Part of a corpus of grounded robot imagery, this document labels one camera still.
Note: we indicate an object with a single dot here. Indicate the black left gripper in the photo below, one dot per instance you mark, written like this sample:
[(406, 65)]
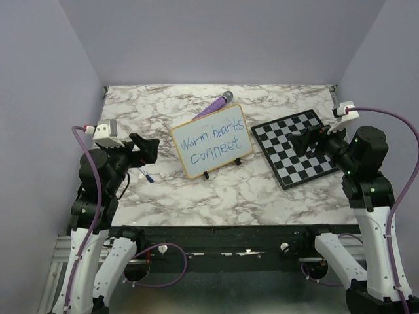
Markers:
[(148, 152)]

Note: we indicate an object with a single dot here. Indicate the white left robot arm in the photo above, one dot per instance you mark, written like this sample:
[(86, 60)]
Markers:
[(101, 172)]

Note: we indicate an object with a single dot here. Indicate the purple glitter microphone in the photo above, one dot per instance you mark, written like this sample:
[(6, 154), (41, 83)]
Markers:
[(218, 104)]

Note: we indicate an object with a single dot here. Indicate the yellow framed whiteboard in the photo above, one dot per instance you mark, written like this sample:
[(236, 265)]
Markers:
[(212, 141)]

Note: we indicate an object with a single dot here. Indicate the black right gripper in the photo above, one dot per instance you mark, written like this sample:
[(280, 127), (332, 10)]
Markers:
[(313, 133)]

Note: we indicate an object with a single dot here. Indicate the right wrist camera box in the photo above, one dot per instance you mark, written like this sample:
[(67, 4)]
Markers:
[(345, 113)]

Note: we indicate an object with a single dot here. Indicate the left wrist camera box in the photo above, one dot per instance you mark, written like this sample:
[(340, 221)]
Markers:
[(106, 134)]

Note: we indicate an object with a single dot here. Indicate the wire whiteboard stand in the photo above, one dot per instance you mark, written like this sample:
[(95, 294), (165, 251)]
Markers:
[(237, 161)]

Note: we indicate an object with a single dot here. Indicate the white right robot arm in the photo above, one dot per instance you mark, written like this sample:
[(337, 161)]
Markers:
[(381, 286)]

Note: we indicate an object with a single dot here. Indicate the black white chessboard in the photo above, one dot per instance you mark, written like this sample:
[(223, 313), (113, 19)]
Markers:
[(289, 169)]

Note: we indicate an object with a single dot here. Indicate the blue marker cap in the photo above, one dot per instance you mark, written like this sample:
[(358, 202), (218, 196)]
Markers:
[(149, 178)]

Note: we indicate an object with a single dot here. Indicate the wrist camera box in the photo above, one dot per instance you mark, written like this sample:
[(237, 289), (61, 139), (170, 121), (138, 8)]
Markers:
[(106, 134), (345, 113)]

